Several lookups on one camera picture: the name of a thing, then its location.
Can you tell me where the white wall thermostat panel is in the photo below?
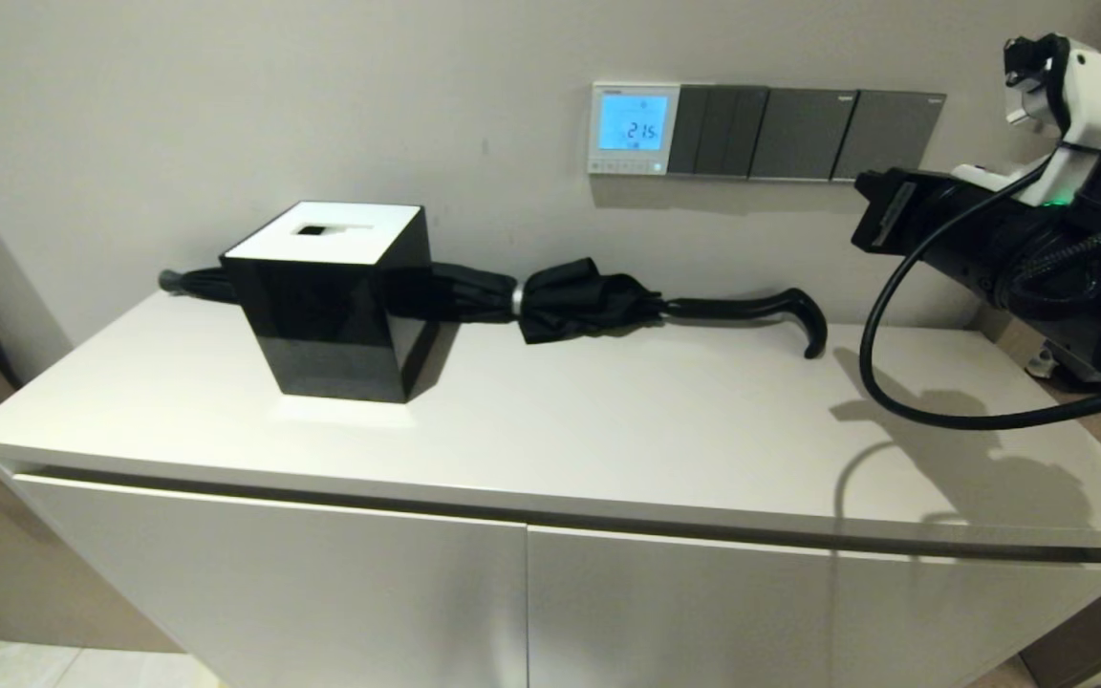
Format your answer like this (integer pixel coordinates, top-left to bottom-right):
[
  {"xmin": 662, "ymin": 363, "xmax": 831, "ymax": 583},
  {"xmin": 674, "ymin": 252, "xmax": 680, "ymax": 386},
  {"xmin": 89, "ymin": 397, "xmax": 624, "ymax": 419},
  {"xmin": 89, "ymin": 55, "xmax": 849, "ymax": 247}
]
[{"xmin": 589, "ymin": 81, "xmax": 682, "ymax": 176}]

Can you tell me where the black braided cable sleeve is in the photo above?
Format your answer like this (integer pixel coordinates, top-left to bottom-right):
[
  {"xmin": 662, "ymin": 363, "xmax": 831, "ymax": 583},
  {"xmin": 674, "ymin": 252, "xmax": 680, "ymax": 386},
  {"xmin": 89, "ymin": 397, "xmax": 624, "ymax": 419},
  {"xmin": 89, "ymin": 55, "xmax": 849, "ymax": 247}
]
[{"xmin": 1004, "ymin": 222, "xmax": 1101, "ymax": 292}]

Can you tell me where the white sideboard cabinet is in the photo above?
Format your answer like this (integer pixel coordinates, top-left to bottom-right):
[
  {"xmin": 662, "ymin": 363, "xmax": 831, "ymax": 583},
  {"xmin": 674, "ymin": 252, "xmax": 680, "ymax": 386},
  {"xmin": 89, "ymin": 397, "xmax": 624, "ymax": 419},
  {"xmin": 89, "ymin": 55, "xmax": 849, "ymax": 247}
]
[{"xmin": 0, "ymin": 287, "xmax": 1101, "ymax": 688}]

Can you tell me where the black smooth cable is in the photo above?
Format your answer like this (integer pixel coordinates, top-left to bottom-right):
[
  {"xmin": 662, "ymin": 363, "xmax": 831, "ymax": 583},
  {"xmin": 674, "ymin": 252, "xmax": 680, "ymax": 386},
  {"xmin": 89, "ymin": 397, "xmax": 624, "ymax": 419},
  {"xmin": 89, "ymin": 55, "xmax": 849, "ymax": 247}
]
[{"xmin": 858, "ymin": 153, "xmax": 1101, "ymax": 431}]

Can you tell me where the grey single rocker switch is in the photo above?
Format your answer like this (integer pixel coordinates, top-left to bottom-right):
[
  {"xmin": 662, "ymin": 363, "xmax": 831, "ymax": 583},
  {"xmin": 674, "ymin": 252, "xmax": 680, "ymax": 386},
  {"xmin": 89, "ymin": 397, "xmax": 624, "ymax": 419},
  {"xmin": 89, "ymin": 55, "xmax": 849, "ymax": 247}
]
[
  {"xmin": 832, "ymin": 90, "xmax": 947, "ymax": 184},
  {"xmin": 749, "ymin": 88, "xmax": 860, "ymax": 183}
]

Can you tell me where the black tissue box white top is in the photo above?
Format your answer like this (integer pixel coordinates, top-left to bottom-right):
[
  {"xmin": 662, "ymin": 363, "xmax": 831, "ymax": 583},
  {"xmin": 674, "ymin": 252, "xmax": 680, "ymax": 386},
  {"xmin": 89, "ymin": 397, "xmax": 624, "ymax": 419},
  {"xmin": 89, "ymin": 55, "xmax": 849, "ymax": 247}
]
[{"xmin": 220, "ymin": 201, "xmax": 441, "ymax": 404}]

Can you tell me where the grey triple rocker switch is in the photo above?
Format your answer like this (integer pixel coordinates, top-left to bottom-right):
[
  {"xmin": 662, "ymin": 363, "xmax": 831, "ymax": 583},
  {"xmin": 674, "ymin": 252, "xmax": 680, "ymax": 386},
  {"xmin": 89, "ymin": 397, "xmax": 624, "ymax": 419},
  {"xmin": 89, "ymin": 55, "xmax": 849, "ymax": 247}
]
[{"xmin": 668, "ymin": 84, "xmax": 771, "ymax": 180}]

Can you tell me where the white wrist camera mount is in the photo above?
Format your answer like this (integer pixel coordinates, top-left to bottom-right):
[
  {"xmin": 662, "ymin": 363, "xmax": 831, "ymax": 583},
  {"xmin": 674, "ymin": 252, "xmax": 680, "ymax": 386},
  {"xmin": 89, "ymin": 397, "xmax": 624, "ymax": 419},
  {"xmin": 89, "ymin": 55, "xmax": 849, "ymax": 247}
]
[{"xmin": 952, "ymin": 33, "xmax": 1101, "ymax": 208}]

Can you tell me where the white cabinet door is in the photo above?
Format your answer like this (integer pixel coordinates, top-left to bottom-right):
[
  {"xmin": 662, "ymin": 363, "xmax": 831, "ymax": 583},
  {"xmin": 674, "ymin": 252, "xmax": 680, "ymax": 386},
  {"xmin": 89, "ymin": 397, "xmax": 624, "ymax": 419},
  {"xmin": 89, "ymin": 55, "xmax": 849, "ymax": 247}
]
[
  {"xmin": 11, "ymin": 473, "xmax": 529, "ymax": 688},
  {"xmin": 526, "ymin": 524, "xmax": 1101, "ymax": 688}
]

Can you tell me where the black folded umbrella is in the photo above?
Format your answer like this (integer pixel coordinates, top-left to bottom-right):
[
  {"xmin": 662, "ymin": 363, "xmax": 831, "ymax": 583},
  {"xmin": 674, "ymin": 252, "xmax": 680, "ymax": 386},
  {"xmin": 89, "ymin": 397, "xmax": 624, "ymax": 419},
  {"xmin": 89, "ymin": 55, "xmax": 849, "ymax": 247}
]
[{"xmin": 157, "ymin": 256, "xmax": 829, "ymax": 360}]

